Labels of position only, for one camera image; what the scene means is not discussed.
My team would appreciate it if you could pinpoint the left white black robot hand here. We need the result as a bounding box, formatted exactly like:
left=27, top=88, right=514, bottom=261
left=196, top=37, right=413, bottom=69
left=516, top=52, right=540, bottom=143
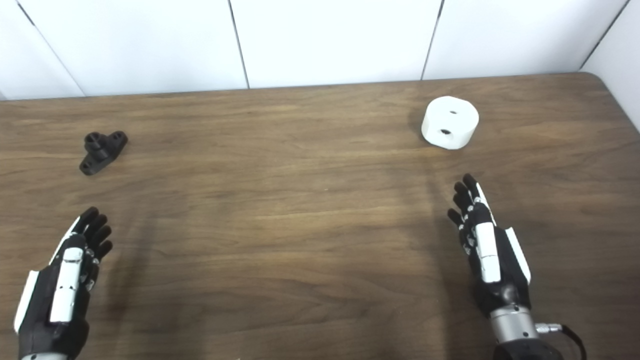
left=13, top=206, right=114, bottom=359

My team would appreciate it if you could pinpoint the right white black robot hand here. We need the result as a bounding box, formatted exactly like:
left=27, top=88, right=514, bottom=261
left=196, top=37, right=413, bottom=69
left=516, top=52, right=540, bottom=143
left=446, top=173, right=532, bottom=318

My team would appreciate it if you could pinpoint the round white plastic piece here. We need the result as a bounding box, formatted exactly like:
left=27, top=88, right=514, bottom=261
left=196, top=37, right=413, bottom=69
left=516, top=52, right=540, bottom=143
left=421, top=96, right=480, bottom=150

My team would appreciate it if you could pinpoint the black flanged holder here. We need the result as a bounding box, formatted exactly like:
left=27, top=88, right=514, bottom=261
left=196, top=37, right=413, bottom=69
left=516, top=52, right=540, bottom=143
left=79, top=130, right=129, bottom=176

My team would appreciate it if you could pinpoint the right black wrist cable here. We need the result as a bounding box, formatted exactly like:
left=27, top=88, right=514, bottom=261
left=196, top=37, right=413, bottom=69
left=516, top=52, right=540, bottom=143
left=535, top=323, right=587, bottom=360

